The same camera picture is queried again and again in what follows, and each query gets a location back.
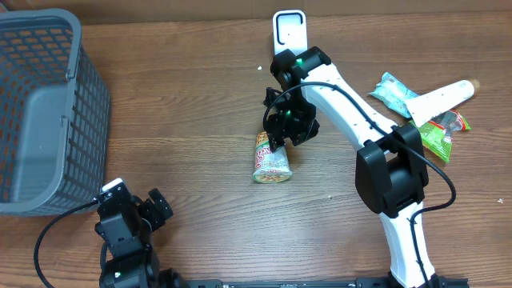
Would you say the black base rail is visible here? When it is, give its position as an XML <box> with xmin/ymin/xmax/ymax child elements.
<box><xmin>159</xmin><ymin>278</ymin><xmax>471</xmax><ymax>288</ymax></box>

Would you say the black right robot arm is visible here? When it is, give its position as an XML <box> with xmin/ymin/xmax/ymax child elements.
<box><xmin>263</xmin><ymin>46</ymin><xmax>435</xmax><ymax>287</ymax></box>

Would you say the white tube gold cap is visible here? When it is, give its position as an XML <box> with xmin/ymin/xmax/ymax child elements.
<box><xmin>405</xmin><ymin>78</ymin><xmax>480</xmax><ymax>127</ymax></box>

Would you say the white barcode scanner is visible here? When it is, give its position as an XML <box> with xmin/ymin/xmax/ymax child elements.
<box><xmin>272</xmin><ymin>10</ymin><xmax>308</xmax><ymax>55</ymax></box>

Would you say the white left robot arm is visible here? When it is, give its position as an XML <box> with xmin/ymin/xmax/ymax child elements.
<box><xmin>95</xmin><ymin>186</ymin><xmax>189</xmax><ymax>288</ymax></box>

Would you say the grey plastic shopping basket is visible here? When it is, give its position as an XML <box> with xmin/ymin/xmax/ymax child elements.
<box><xmin>1</xmin><ymin>9</ymin><xmax>110</xmax><ymax>217</ymax></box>

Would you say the cup noodles container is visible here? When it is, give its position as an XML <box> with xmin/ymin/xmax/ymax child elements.
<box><xmin>253</xmin><ymin>131</ymin><xmax>293</xmax><ymax>184</ymax></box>

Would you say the green snack bag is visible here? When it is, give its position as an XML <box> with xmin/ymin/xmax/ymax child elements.
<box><xmin>418</xmin><ymin>110</ymin><xmax>471</xmax><ymax>163</ymax></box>

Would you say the green tissue pack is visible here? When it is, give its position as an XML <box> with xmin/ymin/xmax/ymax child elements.
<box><xmin>369</xmin><ymin>72</ymin><xmax>418</xmax><ymax>118</ymax></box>

